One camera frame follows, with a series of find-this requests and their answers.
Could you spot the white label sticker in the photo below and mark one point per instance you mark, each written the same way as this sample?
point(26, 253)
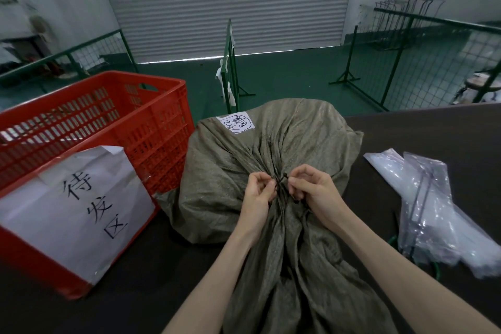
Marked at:
point(235, 122)

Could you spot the person's right hand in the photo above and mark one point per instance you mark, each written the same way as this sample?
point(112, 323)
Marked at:
point(321, 196)

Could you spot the person's left hand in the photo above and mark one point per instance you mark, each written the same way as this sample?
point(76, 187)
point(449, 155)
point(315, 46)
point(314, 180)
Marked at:
point(256, 204)

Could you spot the clear bag of black ties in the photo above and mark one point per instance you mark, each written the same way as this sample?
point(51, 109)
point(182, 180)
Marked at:
point(426, 196)

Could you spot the person's left forearm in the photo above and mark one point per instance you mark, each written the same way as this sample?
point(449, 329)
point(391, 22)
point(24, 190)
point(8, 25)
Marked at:
point(211, 290)

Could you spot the grey-green woven sack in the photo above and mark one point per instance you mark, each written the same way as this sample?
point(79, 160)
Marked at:
point(305, 134)

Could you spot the black cable tie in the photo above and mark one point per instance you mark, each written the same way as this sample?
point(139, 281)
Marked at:
point(282, 179)

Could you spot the grey roller shutter door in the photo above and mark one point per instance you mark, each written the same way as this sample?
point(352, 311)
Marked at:
point(223, 1)

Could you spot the white paper sign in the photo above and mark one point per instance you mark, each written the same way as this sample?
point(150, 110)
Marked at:
point(58, 228)

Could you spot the red plastic crate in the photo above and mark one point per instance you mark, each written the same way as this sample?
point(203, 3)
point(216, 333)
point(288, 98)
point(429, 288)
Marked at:
point(47, 118)

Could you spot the round wooden stool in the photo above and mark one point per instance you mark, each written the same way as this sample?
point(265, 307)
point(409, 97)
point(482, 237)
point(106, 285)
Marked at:
point(483, 81)

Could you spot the green mesh fence panel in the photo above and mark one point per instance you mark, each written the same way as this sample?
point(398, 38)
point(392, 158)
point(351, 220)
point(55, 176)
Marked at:
point(70, 59)
point(227, 63)
point(395, 59)

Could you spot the clear plastic bag of ties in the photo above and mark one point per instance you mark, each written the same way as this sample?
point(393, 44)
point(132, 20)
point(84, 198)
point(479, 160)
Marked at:
point(481, 251)

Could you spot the person's right forearm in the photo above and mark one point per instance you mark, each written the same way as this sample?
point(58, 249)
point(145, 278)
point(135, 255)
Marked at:
point(411, 283)

